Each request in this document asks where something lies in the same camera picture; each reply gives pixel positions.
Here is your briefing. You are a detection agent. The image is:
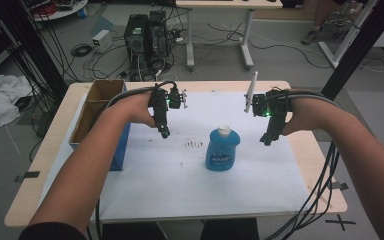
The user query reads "white table mat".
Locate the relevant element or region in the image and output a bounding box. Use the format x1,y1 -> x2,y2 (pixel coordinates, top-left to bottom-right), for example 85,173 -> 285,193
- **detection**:
41,91 -> 312,224

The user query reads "thin wooden stick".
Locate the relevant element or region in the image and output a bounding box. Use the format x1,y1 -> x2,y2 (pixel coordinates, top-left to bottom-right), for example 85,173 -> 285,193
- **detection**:
308,185 -> 333,209

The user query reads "white-legged wooden desk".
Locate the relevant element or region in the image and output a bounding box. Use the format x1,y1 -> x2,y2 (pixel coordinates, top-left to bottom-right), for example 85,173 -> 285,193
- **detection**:
174,0 -> 284,72

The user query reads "coiled black cable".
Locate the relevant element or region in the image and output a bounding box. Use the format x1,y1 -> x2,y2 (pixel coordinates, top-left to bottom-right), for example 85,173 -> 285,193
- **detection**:
70,43 -> 94,58

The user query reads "person's right leg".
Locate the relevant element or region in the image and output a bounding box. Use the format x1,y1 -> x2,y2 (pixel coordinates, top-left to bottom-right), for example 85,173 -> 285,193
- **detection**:
199,218 -> 260,240

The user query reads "blue cardboard box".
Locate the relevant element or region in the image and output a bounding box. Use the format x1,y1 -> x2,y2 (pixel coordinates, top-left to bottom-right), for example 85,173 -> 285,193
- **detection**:
68,79 -> 132,172

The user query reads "person's black sleeve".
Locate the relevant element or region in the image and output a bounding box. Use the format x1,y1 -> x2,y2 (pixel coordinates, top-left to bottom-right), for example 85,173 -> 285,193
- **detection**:
18,222 -> 88,240

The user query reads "person's left leg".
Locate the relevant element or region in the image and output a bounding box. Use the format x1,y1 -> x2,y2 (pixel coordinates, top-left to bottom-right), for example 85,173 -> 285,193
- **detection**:
101,222 -> 168,240

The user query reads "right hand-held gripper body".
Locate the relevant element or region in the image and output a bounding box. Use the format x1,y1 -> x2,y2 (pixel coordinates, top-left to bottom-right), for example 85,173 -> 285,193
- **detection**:
244,70 -> 293,135

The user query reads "black metal frame post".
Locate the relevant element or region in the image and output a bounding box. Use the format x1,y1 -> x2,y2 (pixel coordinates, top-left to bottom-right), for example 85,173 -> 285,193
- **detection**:
319,0 -> 384,101
0,0 -> 69,101

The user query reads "black tape cross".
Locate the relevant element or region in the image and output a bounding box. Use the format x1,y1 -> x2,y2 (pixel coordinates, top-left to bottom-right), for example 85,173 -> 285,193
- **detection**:
324,214 -> 357,232

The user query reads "right gripper black cable bundle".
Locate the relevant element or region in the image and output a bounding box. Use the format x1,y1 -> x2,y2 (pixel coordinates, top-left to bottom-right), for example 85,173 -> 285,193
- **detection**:
265,88 -> 343,240

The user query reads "person's leg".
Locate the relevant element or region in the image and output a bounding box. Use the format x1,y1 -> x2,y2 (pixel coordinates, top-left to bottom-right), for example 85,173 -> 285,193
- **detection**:
199,218 -> 260,240
300,0 -> 336,46
101,222 -> 168,240

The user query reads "left gripper grey cable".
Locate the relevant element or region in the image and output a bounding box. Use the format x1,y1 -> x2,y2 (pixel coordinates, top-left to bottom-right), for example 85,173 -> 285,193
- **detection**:
86,79 -> 180,240

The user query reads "black tape strip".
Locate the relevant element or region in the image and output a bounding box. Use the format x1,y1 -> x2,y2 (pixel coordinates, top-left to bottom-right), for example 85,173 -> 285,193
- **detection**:
14,170 -> 41,184
331,181 -> 349,192

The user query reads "small white device box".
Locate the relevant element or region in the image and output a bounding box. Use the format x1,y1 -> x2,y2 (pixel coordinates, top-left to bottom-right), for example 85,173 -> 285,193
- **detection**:
91,29 -> 114,54

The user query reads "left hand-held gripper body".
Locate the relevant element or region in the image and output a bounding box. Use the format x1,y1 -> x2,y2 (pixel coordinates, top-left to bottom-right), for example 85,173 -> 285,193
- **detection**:
148,85 -> 188,128

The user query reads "blue bottle with white cap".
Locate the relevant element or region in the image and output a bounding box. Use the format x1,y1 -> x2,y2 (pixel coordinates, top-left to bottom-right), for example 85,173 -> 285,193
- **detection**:
204,124 -> 242,173

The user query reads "person's left hand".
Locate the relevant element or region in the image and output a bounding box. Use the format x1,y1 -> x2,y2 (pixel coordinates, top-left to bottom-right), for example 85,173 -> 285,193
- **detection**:
121,92 -> 157,128

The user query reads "white metal stand leg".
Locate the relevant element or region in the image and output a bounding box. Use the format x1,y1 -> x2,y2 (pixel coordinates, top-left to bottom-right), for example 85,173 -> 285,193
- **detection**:
318,0 -> 379,69

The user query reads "long black floor cable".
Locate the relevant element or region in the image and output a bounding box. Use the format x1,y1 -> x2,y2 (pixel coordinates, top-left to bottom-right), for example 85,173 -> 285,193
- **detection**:
208,22 -> 333,70

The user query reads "black computer tower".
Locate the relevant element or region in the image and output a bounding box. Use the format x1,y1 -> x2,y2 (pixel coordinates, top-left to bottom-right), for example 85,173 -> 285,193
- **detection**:
123,13 -> 150,83
146,10 -> 173,78

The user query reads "round white table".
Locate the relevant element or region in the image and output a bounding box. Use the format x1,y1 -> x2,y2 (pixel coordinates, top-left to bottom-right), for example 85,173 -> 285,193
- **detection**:
29,0 -> 89,23

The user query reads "person's right hand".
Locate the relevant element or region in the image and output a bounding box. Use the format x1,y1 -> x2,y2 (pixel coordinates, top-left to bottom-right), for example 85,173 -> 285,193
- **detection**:
281,98 -> 315,137

